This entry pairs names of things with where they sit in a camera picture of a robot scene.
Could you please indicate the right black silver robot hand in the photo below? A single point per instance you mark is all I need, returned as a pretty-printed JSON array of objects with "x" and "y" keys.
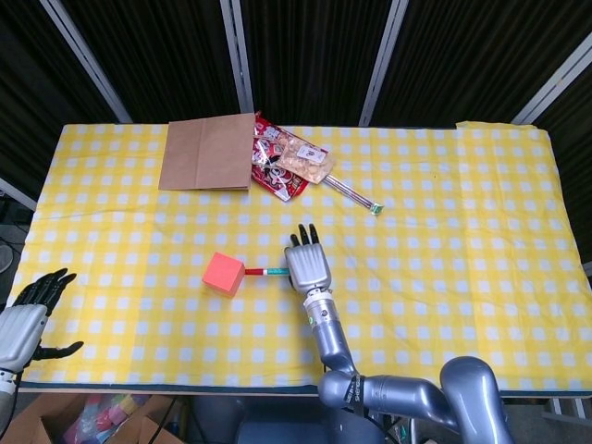
[{"x": 307, "y": 268}]

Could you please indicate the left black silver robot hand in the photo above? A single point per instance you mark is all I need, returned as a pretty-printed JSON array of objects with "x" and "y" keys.
[{"x": 18, "y": 330}]

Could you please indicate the red and green marker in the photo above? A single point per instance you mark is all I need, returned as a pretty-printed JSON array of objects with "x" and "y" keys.
[{"x": 273, "y": 271}]

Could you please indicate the orange cube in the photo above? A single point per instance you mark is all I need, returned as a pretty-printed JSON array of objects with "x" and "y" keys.
[{"x": 223, "y": 275}]

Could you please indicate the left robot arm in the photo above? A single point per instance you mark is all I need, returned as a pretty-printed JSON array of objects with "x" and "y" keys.
[{"x": 5, "y": 407}]

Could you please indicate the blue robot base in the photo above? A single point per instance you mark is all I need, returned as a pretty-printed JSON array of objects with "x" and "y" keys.
[{"x": 277, "y": 425}]

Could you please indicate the clear wrapped stick green end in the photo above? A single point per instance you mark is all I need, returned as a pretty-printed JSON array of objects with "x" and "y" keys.
[{"x": 353, "y": 194}]

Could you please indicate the red snack packet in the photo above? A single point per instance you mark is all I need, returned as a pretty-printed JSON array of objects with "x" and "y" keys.
[{"x": 277, "y": 180}]

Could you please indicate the clear bag of crackers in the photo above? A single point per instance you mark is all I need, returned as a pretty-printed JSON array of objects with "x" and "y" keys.
[{"x": 305, "y": 159}]

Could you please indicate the colourful toys in plastic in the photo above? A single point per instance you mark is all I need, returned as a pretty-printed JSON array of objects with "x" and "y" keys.
[{"x": 99, "y": 418}]

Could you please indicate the yellow white checkered tablecloth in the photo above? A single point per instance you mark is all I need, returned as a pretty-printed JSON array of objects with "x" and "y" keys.
[{"x": 439, "y": 259}]

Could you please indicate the brown paper bag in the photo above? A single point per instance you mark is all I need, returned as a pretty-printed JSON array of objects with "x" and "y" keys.
[{"x": 203, "y": 155}]

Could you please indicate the cardboard box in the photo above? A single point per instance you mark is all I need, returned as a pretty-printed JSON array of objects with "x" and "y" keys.
[{"x": 152, "y": 425}]

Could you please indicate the grey metal rail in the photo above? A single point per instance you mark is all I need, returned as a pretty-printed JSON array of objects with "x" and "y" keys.
[{"x": 16, "y": 193}]

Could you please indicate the white frame post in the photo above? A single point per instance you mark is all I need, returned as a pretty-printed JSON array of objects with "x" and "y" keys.
[
  {"x": 237, "y": 55},
  {"x": 552, "y": 78},
  {"x": 88, "y": 65},
  {"x": 383, "y": 65}
]

